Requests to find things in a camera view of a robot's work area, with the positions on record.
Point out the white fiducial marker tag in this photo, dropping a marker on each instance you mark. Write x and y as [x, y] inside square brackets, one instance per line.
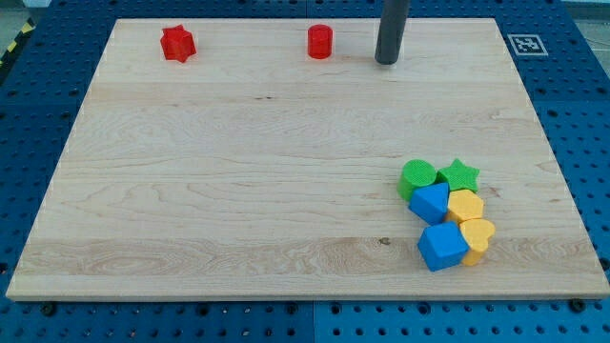
[525, 44]

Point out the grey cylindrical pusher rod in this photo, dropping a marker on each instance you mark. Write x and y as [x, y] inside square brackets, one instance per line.
[391, 29]

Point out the wooden board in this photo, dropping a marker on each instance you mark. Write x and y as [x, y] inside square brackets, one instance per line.
[255, 172]

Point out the green star block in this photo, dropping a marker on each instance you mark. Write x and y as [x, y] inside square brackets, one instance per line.
[459, 176]

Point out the red star block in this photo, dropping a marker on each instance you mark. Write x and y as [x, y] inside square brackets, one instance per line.
[177, 43]

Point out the green cylinder block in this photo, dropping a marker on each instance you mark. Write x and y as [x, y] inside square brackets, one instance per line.
[415, 174]

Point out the yellow heart block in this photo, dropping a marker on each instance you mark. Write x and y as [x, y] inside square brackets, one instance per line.
[477, 233]

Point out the blue pentagon block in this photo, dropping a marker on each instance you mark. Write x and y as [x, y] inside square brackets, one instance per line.
[430, 203]

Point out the yellow hexagon block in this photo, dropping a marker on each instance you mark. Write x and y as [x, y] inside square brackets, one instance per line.
[464, 205]

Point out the red cylinder block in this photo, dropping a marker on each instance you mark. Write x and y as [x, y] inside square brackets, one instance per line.
[320, 41]

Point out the blue cube block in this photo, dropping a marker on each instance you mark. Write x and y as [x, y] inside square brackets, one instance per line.
[442, 246]

